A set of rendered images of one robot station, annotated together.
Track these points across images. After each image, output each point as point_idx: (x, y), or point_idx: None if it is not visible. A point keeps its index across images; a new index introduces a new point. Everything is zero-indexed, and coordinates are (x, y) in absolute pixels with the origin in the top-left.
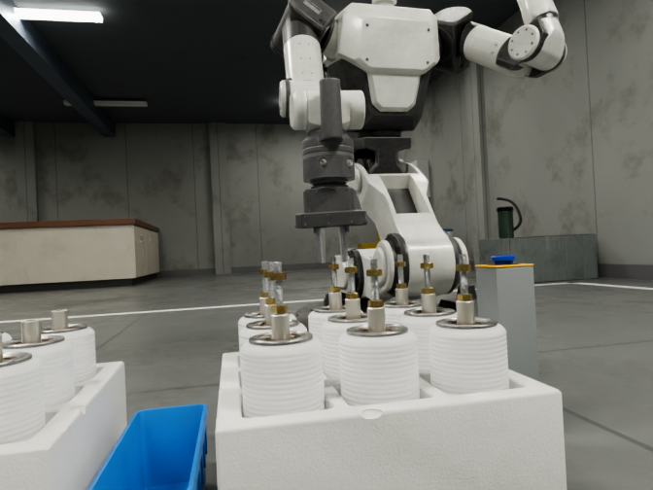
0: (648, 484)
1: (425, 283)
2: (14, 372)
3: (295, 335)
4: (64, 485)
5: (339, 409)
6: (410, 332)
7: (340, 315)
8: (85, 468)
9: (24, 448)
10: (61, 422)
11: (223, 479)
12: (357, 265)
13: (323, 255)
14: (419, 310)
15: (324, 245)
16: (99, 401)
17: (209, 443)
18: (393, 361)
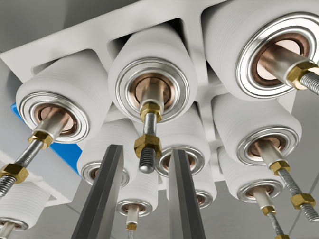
0: None
1: (282, 178)
2: (34, 224)
3: (141, 206)
4: (70, 178)
5: (166, 185)
6: (212, 200)
7: (164, 152)
8: (55, 158)
9: (64, 203)
10: (51, 190)
11: None
12: None
13: (120, 183)
14: (261, 137)
15: (112, 201)
16: (17, 155)
17: (28, 3)
18: None
